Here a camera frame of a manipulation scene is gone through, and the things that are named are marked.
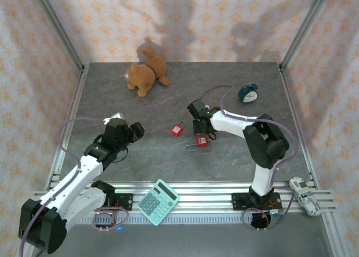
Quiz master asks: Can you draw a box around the red safety padlock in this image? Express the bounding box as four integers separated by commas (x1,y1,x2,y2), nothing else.
170,120,186,137
185,136,209,153

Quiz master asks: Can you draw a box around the teal alarm clock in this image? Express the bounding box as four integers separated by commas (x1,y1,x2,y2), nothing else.
238,82,259,104

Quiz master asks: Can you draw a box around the brown plush toy animal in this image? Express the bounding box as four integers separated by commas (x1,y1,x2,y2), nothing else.
124,48,171,97

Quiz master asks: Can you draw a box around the teal calculator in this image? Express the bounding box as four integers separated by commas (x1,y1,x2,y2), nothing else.
137,178,180,227

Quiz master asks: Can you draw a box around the white printed device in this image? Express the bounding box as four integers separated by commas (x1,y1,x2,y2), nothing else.
288,177,323,218

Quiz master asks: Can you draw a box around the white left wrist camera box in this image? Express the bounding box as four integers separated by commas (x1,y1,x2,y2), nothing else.
103,113,126,126

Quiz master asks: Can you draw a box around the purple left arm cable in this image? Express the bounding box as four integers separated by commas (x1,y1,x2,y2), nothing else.
18,116,130,257

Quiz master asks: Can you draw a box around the aluminium table side rail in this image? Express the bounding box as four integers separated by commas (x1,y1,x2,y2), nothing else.
44,65,90,190
279,65,320,189

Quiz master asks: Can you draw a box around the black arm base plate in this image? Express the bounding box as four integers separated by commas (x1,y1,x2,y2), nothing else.
232,192,283,212
92,192,134,212

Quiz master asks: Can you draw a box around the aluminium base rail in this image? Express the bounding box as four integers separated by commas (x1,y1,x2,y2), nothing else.
29,181,336,214

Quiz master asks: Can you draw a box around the slotted grey cable duct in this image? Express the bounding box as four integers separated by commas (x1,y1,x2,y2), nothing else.
42,214,323,226

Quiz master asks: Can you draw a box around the aluminium frame post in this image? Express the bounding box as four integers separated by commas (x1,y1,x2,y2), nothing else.
29,0,85,72
280,0,334,71

